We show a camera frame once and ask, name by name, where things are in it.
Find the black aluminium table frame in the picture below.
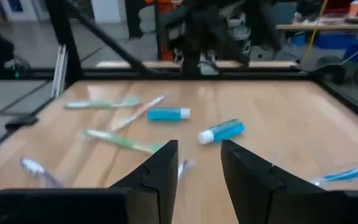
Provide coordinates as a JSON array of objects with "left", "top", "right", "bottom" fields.
[{"left": 0, "top": 0, "right": 358, "bottom": 159}]

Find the black frame bracket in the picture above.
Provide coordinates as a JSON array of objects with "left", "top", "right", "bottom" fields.
[{"left": 4, "top": 114, "right": 40, "bottom": 131}]

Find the orange toothbrush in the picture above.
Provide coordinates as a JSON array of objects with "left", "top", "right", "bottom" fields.
[{"left": 109, "top": 95, "right": 167, "bottom": 133}]

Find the green toothbrush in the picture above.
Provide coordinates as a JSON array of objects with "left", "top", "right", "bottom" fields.
[
  {"left": 82, "top": 128, "right": 164, "bottom": 155},
  {"left": 63, "top": 95, "right": 142, "bottom": 110}
]

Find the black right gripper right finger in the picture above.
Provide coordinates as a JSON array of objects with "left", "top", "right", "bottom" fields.
[{"left": 221, "top": 139, "right": 358, "bottom": 224}]

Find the purple toothbrush in clear wrapper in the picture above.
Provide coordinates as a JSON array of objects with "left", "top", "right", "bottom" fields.
[{"left": 19, "top": 157, "right": 65, "bottom": 189}]

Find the blue toothbrush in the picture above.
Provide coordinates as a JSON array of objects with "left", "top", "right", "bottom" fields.
[
  {"left": 309, "top": 159, "right": 358, "bottom": 191},
  {"left": 177, "top": 158, "right": 197, "bottom": 181}
]

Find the teal tube aloft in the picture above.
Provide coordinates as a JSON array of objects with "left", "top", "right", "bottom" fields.
[{"left": 197, "top": 118, "right": 247, "bottom": 146}]

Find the yellow hanging cable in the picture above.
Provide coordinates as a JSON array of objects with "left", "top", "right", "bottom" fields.
[{"left": 300, "top": 0, "right": 329, "bottom": 68}]

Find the orange cup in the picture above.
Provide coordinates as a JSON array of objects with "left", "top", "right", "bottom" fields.
[{"left": 348, "top": 0, "right": 358, "bottom": 18}]

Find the white light bar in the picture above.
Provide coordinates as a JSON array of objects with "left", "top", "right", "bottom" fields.
[{"left": 50, "top": 43, "right": 68, "bottom": 99}]

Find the wooden workbench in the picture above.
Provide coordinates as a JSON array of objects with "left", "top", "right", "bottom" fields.
[{"left": 275, "top": 21, "right": 358, "bottom": 32}]

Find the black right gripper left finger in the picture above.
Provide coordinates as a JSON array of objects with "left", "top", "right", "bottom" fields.
[{"left": 0, "top": 139, "right": 179, "bottom": 224}]

